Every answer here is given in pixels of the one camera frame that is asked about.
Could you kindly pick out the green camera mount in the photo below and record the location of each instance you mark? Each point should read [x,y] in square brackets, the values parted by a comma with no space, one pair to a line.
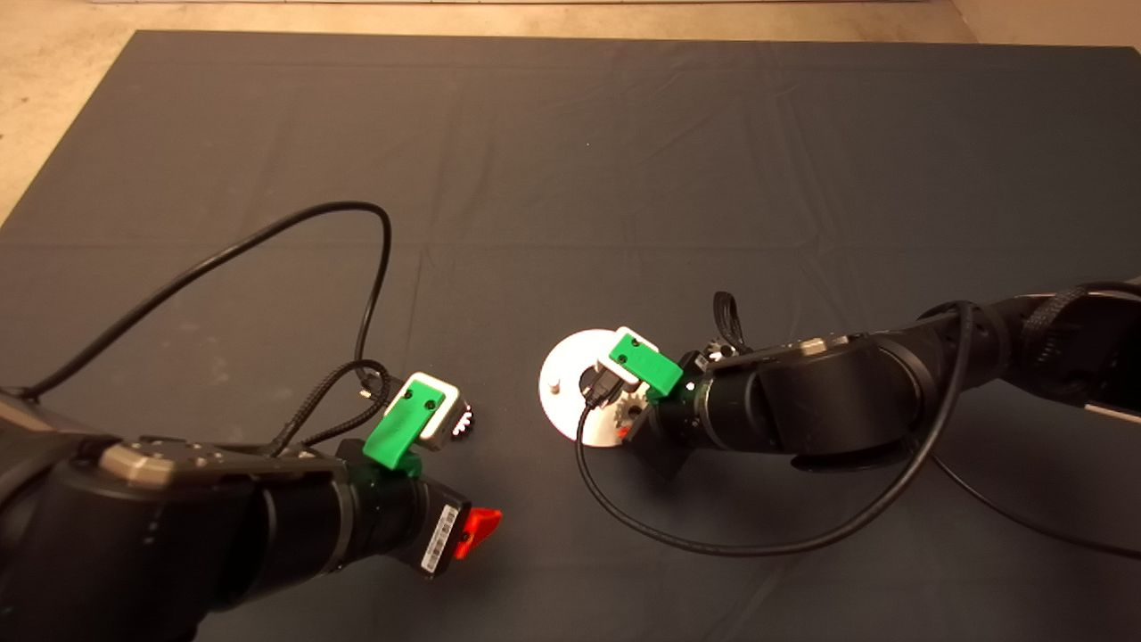
[649,364]
[397,432]

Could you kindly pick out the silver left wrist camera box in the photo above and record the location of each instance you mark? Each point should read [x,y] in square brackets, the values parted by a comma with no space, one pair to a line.
[446,415]

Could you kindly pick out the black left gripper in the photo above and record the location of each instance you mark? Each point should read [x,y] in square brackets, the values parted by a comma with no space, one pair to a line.
[401,526]

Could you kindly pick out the dark grey table cloth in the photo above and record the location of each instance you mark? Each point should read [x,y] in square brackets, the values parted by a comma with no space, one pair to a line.
[570,178]

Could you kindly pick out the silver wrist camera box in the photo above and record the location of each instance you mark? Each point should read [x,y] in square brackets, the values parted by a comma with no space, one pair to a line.
[621,332]
[446,415]

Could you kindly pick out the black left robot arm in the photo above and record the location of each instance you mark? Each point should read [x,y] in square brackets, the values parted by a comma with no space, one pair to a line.
[134,535]

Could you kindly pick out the green left camera mount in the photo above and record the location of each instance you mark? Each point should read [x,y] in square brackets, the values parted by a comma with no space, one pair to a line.
[397,432]

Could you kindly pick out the green right camera mount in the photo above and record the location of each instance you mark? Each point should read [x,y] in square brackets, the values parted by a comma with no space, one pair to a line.
[649,364]

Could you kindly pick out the round metal carrier plate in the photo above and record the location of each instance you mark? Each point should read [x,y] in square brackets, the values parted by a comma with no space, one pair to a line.
[570,419]

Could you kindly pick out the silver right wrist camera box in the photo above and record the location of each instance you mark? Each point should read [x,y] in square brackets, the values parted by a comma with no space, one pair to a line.
[621,332]

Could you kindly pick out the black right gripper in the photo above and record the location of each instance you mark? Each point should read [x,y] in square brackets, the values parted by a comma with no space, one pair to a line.
[677,428]

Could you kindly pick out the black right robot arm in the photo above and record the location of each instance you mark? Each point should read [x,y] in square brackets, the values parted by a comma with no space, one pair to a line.
[847,401]

